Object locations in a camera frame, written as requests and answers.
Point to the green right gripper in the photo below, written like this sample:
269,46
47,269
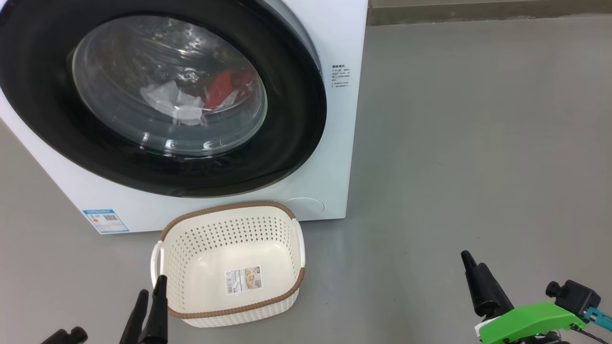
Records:
530,322

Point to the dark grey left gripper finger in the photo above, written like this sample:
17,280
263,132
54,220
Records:
158,315
136,320

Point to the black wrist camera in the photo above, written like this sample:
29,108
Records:
64,335
576,296

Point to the small black text sticker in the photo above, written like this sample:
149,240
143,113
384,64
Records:
340,76

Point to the blue energy label sticker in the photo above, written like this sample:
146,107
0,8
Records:
105,220

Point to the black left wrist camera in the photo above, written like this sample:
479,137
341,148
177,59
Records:
64,335

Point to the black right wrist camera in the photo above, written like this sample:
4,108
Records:
576,296

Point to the white front-load washing machine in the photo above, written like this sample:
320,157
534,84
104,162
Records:
334,157

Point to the round white filter cover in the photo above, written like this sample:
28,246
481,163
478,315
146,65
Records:
306,209

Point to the cream perforated basket brown rim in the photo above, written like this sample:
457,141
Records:
215,248

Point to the washing machine door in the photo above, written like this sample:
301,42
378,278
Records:
296,119

